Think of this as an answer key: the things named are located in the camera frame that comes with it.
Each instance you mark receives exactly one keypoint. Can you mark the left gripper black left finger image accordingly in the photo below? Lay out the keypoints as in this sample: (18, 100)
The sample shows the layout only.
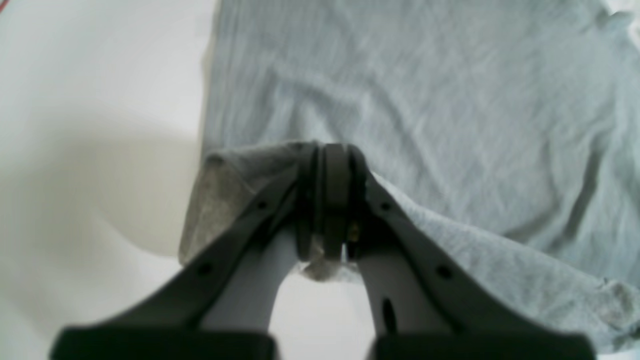
(219, 306)

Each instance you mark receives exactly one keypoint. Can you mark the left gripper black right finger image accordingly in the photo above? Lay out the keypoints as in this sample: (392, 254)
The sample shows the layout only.
(424, 305)

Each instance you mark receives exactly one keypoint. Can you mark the grey t-shirt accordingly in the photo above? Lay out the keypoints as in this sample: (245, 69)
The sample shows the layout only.
(508, 131)

